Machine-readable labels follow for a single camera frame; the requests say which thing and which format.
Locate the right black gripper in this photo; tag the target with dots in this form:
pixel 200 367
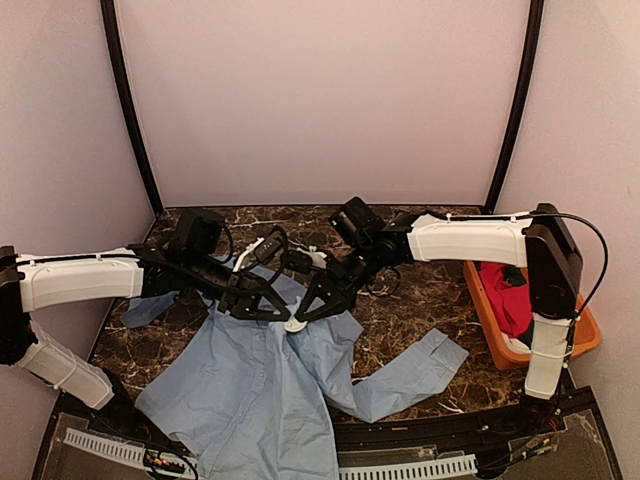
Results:
pixel 338 284

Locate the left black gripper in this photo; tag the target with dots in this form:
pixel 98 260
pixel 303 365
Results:
pixel 242 295

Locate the round iridescent brooch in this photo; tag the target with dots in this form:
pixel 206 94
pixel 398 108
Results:
pixel 294 326

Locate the light blue shirt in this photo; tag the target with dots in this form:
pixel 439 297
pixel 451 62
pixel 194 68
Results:
pixel 252 400

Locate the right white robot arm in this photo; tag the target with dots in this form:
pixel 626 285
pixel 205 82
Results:
pixel 530 268

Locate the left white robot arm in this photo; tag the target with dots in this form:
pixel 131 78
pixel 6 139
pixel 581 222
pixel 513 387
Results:
pixel 32 286

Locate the red garment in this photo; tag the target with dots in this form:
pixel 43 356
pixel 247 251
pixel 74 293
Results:
pixel 491 275

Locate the white garment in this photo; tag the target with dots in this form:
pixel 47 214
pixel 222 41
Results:
pixel 514 347

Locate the orange plastic basin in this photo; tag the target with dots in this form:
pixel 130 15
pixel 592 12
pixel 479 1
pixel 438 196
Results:
pixel 587 334

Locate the white slotted cable duct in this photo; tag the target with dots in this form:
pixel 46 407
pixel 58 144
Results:
pixel 134 455

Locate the black front rail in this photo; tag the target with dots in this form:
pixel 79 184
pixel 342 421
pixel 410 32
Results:
pixel 498 438

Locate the left black frame post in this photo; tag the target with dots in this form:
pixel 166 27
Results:
pixel 128 109

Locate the black frame post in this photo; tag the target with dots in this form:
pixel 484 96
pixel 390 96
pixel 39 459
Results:
pixel 516 113
pixel 128 109

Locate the right black frame post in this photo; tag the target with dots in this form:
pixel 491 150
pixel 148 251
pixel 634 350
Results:
pixel 516 113

